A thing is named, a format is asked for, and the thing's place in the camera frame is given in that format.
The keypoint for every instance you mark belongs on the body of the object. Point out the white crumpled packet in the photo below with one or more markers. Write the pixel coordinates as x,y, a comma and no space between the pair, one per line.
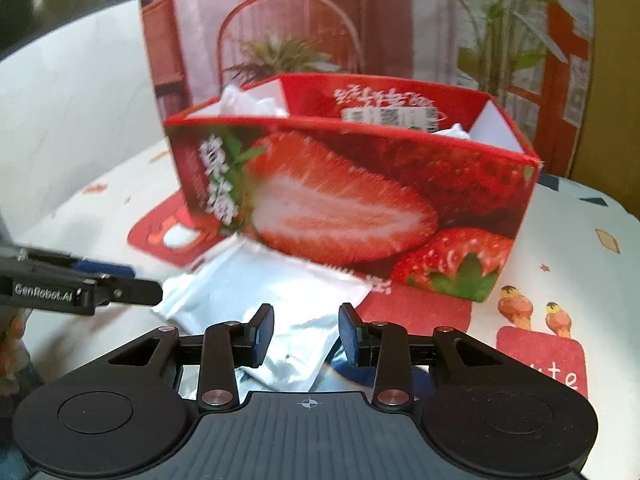
250,102
454,131

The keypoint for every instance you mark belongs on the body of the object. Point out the light wooden panel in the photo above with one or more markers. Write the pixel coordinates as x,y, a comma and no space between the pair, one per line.
615,110

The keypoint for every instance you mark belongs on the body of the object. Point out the red strawberry cardboard box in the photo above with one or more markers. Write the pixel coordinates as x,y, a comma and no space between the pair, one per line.
350,200

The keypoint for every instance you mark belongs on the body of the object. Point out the white plastic packet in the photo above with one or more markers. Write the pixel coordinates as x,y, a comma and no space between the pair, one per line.
260,280

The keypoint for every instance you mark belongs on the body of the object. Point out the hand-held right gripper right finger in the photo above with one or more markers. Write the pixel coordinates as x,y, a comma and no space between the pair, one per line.
350,334

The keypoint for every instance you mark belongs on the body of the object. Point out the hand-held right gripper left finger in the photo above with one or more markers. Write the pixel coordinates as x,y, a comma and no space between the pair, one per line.
262,331

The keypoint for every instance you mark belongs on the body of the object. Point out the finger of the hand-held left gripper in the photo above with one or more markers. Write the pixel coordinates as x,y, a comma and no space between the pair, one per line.
132,291
107,267

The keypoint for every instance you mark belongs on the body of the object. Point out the person's left hand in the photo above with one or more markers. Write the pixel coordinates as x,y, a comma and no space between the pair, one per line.
17,355

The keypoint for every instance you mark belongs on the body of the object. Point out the printed room scene backdrop cloth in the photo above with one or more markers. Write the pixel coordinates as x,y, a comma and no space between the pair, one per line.
200,35

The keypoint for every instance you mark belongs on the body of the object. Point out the white printed tablecloth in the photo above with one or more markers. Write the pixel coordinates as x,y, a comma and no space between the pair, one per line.
565,270

